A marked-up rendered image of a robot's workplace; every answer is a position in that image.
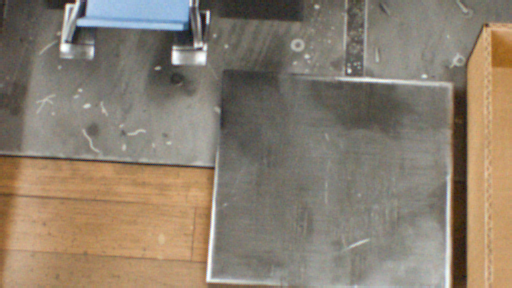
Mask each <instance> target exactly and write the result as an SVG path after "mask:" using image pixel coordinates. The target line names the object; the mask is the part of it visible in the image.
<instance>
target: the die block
mask: <svg viewBox="0 0 512 288"><path fill-rule="evenodd" d="M43 1H44V3H45V5H46V6H47V9H48V10H51V9H62V10H66V5H67V4H76V3H77V0H43ZM218 2H219V11H220V17H221V18H234V19H250V20H266V21H281V22H303V20H304V9H305V0H218Z"/></svg>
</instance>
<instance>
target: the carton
mask: <svg viewBox="0 0 512 288"><path fill-rule="evenodd" d="M466 288H512V24H499V23H484V25H483V26H482V28H481V30H480V34H479V36H478V37H477V39H476V41H475V45H474V46H473V48H472V51H471V52H470V56H469V58H468V60H467V61H466Z"/></svg>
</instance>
